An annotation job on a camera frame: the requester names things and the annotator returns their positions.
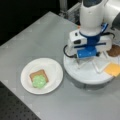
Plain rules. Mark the white and blue gripper body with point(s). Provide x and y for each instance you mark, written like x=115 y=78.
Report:
x=87 y=46

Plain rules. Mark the brown toast slice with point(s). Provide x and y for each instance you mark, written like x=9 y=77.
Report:
x=40 y=72

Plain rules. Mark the green lettuce piece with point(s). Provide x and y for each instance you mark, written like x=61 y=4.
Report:
x=39 y=81

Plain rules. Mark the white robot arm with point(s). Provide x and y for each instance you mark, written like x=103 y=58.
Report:
x=98 y=15

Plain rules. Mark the white divided round tray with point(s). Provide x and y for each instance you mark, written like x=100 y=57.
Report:
x=90 y=71

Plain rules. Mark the brown round patty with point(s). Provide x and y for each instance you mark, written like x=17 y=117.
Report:
x=114 y=51

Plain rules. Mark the yellow cheese slice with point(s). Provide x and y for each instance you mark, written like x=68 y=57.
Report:
x=113 y=69

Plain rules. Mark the white paper plate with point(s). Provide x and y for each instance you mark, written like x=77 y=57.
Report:
x=52 y=69

